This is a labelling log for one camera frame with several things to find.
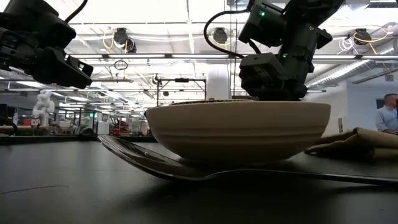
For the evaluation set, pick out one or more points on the folded tan cloth napkin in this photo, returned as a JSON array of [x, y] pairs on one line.
[[357, 140]]

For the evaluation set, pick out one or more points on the white robot figure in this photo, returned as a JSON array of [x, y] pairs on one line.
[[43, 107]]

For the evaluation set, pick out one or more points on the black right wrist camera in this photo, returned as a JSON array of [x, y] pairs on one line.
[[261, 65]]

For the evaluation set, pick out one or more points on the silver ventilation duct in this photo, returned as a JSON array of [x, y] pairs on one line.
[[342, 73]]

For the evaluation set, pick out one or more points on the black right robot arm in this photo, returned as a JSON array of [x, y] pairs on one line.
[[298, 40]]

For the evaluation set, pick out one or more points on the person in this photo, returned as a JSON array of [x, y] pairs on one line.
[[387, 118]]

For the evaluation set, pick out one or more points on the beige ceramic bowl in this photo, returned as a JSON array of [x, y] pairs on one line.
[[236, 130]]

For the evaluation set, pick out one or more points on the small black ceiling reel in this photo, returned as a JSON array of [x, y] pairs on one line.
[[156, 80]]

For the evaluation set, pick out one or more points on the black gantry frame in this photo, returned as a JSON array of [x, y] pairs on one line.
[[182, 80]]

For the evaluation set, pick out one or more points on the silver metal spoon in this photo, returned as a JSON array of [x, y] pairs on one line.
[[140, 158]]

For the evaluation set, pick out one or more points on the long ceiling light strip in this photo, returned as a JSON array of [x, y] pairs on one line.
[[140, 56]]

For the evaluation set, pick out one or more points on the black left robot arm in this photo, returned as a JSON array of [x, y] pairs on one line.
[[31, 18]]

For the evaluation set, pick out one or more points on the black table frame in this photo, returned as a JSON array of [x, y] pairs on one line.
[[31, 140]]

